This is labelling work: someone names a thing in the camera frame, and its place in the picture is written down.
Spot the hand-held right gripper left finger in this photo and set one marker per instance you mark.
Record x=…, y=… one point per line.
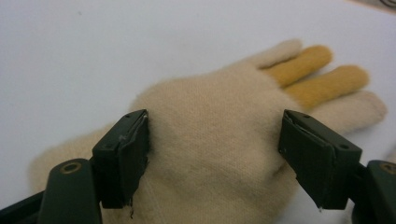
x=124, y=161

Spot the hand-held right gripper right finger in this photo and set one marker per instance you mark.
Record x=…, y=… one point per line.
x=314, y=161

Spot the plain cream and orange glove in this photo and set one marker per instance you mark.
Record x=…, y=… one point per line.
x=211, y=130

